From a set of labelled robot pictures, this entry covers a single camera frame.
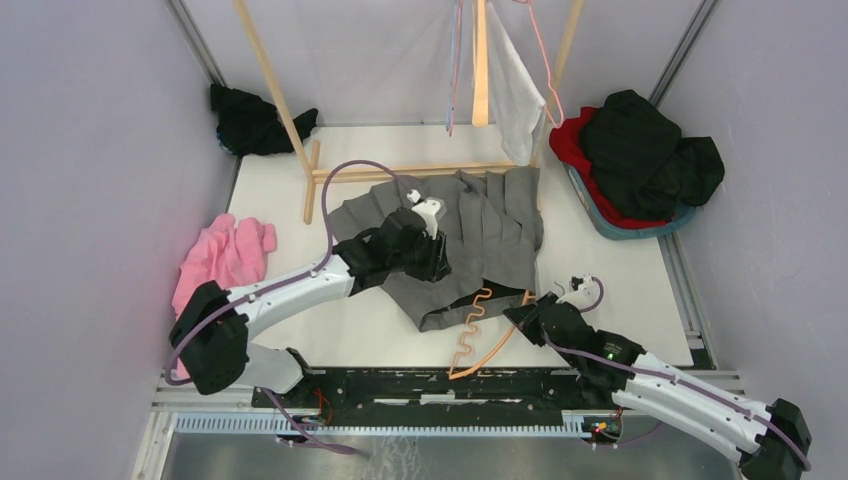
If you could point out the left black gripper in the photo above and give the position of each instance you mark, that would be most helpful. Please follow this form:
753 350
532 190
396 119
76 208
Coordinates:
438 266

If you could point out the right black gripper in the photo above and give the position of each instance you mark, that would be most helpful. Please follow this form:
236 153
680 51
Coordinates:
524 317

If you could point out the grey garment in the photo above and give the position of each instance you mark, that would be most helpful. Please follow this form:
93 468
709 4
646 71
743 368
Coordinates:
494 231

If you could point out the white skirt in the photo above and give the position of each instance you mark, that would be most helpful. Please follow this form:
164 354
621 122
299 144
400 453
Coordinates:
517 106

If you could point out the black garment corner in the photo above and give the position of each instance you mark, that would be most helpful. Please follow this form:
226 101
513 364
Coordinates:
246 124
643 164

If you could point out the pink wire hanger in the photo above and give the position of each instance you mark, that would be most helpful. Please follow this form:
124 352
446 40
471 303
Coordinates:
553 106

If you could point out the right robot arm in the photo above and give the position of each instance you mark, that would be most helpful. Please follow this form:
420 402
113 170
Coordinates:
766 441

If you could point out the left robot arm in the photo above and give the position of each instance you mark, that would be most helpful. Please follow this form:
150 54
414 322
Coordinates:
214 336

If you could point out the wooden hanger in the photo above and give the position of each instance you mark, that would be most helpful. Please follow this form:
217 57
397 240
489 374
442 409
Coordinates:
480 104

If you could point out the wooden clothes rack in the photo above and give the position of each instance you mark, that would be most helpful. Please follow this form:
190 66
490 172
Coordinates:
365 172

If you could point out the teal laundry basket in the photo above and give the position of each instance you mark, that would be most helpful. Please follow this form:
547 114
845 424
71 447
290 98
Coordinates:
683 215

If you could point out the pink garment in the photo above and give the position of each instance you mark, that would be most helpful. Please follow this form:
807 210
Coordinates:
230 252

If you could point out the red garment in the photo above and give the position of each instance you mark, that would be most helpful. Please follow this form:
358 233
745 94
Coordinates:
564 142

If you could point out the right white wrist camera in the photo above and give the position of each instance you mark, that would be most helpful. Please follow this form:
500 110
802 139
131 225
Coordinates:
583 293

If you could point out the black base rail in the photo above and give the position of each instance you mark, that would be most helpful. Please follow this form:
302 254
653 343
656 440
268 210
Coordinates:
377 397

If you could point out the white cable duct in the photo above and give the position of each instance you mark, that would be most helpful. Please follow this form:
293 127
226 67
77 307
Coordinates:
567 426

